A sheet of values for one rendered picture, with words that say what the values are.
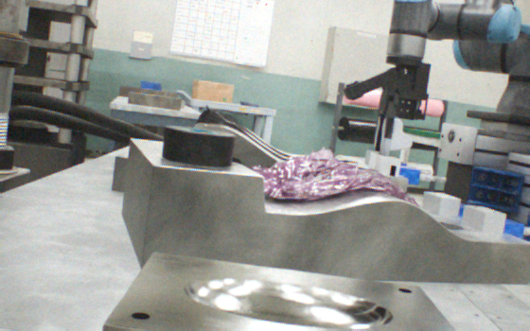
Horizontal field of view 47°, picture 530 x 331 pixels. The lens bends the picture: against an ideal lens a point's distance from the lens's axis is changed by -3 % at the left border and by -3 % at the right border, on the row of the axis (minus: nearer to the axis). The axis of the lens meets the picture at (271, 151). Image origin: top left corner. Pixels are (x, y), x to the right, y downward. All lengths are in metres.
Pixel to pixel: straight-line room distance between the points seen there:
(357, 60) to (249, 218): 7.02
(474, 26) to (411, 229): 0.63
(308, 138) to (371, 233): 7.12
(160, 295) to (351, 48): 7.30
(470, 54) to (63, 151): 3.74
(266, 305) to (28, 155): 4.58
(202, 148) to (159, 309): 0.34
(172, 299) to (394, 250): 0.42
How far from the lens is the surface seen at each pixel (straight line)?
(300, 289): 0.43
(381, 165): 1.12
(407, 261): 0.76
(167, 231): 0.65
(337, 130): 6.70
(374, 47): 7.74
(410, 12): 1.23
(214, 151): 0.68
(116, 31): 7.53
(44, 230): 0.78
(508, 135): 1.59
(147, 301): 0.36
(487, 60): 1.67
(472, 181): 1.55
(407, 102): 1.23
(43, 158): 4.95
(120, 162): 1.08
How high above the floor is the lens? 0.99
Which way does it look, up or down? 5 degrees down
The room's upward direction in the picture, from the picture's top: 8 degrees clockwise
